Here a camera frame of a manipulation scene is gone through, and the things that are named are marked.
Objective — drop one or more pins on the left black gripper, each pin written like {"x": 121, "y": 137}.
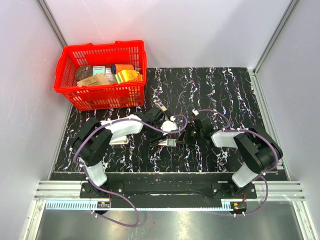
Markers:
{"x": 153, "y": 142}

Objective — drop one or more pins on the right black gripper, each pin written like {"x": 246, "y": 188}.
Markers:
{"x": 184, "y": 139}

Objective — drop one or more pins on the red white staple box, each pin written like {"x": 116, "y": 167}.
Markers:
{"x": 170, "y": 142}

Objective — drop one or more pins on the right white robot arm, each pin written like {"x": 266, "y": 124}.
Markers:
{"x": 258, "y": 150}

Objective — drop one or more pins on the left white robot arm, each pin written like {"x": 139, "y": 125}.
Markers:
{"x": 94, "y": 137}

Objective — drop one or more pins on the yellow orange snack box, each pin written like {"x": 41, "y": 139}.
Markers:
{"x": 127, "y": 76}

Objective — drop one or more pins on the pink white small box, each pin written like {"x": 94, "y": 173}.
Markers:
{"x": 109, "y": 75}

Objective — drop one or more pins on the orange bottle blue cap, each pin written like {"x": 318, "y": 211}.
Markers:
{"x": 116, "y": 68}

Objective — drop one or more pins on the brown cardboard box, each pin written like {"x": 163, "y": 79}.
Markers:
{"x": 95, "y": 80}

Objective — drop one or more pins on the red plastic shopping basket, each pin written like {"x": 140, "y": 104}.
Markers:
{"x": 101, "y": 97}

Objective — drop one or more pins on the teal white box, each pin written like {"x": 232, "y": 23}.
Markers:
{"x": 98, "y": 70}

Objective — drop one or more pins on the brown round cookie pack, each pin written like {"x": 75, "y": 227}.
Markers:
{"x": 83, "y": 72}

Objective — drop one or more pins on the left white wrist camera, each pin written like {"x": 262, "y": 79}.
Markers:
{"x": 168, "y": 125}

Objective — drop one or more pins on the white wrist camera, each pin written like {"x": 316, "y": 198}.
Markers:
{"x": 168, "y": 125}
{"x": 195, "y": 113}

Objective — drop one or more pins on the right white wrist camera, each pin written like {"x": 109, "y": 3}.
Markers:
{"x": 195, "y": 113}

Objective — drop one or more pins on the aluminium frame rail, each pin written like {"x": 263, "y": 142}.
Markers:
{"x": 74, "y": 190}

